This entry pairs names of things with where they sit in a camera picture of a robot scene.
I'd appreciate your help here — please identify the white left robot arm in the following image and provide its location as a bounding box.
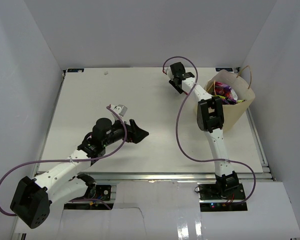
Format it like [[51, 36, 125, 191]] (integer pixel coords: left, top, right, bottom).
[[10, 118, 149, 229]]

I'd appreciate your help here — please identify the purple white snack packet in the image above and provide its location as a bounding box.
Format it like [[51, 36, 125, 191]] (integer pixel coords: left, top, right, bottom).
[[213, 81, 238, 100]]

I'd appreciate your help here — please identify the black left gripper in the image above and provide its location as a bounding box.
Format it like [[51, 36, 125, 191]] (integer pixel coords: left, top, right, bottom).
[[102, 116, 149, 147]]

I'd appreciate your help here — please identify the dark blue chips bag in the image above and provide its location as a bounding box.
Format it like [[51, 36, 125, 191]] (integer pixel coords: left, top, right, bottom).
[[220, 96, 246, 105]]

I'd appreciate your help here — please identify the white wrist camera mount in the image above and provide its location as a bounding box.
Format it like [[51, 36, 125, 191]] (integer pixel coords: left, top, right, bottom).
[[162, 67, 174, 79], [109, 104, 128, 123]]

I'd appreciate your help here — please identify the brown paper bag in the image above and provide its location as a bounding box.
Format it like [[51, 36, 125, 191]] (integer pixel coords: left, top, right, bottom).
[[204, 65, 256, 132]]

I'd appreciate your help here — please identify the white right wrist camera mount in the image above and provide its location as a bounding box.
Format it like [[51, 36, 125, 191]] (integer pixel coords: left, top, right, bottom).
[[162, 67, 174, 79]]

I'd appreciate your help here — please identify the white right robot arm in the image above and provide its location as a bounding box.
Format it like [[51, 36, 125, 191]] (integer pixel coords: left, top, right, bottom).
[[166, 62, 239, 200]]

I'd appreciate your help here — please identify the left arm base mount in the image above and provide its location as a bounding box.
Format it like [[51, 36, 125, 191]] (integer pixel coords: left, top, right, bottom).
[[63, 185, 114, 211]]

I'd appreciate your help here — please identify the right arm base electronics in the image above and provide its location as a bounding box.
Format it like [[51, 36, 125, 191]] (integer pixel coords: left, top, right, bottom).
[[194, 183, 248, 213]]

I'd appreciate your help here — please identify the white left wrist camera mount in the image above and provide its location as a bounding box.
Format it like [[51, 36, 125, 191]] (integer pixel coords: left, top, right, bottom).
[[109, 104, 128, 123]]

